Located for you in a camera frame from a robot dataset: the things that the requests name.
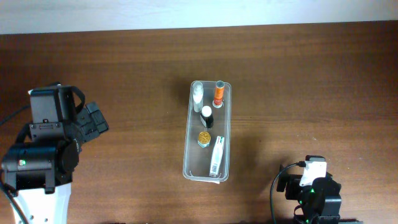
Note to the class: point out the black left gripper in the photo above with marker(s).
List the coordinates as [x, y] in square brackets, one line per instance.
[94, 117]

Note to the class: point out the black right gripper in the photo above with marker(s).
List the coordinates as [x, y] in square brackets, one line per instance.
[282, 178]

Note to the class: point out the white Panadol box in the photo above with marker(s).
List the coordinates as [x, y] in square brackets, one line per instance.
[217, 155]

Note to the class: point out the small jar with gold lid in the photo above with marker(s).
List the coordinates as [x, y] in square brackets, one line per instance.
[204, 139]

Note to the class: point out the dark bottle with white cap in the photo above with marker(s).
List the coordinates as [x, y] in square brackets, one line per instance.
[206, 117]

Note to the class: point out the orange effervescent tablet tube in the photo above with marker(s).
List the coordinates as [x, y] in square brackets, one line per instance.
[218, 96]

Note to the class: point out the frosted white plastic bottle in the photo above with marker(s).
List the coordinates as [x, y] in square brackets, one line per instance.
[197, 96]

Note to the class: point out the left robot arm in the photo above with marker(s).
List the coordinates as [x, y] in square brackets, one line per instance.
[37, 170]

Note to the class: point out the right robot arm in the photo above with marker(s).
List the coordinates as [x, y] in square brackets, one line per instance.
[319, 202]

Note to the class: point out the clear plastic container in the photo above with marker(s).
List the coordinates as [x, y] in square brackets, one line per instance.
[196, 161]

